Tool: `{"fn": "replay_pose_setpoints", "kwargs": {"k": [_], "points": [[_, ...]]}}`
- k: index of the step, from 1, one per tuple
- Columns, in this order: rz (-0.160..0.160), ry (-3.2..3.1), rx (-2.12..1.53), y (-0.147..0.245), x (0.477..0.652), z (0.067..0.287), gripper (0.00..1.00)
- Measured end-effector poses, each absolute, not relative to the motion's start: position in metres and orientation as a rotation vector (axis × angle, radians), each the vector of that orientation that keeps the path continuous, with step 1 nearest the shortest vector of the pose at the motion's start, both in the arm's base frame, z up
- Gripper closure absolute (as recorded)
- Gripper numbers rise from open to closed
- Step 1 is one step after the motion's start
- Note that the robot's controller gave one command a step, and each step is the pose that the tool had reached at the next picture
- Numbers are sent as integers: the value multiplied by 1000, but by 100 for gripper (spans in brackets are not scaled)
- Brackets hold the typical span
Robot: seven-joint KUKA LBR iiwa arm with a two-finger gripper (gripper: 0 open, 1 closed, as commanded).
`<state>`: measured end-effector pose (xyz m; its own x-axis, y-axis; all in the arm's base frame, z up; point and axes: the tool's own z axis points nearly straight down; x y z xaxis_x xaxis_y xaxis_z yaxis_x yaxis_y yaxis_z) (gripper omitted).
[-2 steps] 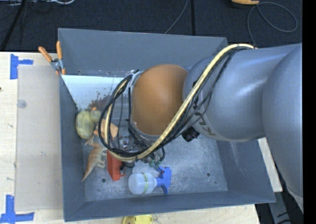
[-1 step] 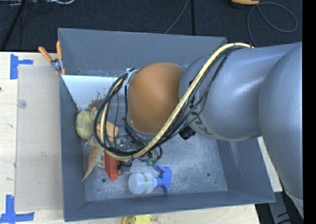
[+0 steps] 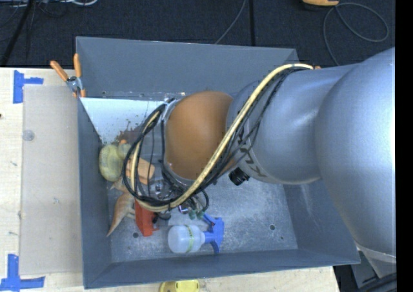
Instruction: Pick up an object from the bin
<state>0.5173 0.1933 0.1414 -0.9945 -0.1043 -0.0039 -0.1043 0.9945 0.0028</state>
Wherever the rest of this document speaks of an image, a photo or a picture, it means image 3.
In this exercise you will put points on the orange toy carrot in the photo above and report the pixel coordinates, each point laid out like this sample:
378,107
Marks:
145,169

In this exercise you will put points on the pale wood flat board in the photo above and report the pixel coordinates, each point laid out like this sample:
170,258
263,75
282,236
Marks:
48,181

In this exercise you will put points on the white spray bottle blue head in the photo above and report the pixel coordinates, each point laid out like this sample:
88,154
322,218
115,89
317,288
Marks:
187,238

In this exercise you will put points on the red-brown flat block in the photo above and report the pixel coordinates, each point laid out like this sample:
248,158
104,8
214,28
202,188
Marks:
144,221

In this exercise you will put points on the grey metal bin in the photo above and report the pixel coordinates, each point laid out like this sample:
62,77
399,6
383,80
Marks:
251,219

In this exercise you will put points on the black cylinder on white bracket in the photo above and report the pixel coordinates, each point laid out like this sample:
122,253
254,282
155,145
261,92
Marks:
239,176

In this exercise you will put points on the orange toy starfish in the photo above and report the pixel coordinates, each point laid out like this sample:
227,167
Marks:
122,208

